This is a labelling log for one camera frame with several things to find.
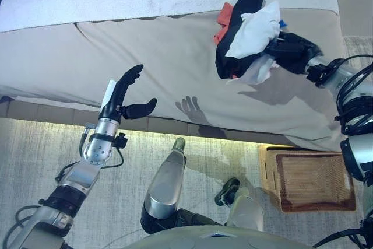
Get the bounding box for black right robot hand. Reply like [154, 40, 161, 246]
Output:
[266, 31, 324, 75]

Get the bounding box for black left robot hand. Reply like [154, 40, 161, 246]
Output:
[98, 64, 158, 121]

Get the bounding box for white garment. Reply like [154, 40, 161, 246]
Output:
[224, 0, 282, 85]

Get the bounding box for black garment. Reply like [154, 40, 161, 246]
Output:
[214, 0, 280, 80]

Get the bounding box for orange red garment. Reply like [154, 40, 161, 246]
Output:
[213, 1, 238, 79]

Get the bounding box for bed with beige cover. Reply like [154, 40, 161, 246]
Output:
[0, 8, 350, 152]

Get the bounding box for brown wicker basket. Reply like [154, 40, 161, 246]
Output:
[258, 145, 357, 213]

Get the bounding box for silver left robot leg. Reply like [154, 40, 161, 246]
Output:
[140, 137, 222, 235]

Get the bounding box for grey streaked rug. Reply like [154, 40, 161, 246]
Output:
[0, 36, 373, 249]

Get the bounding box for grey robot torso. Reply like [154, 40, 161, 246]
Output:
[122, 225, 315, 249]

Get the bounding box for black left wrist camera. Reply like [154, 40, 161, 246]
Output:
[112, 132, 129, 149]

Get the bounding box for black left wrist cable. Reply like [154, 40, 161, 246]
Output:
[100, 146, 125, 170]

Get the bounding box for brown upholstered bed frame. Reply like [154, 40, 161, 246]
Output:
[0, 99, 295, 146]

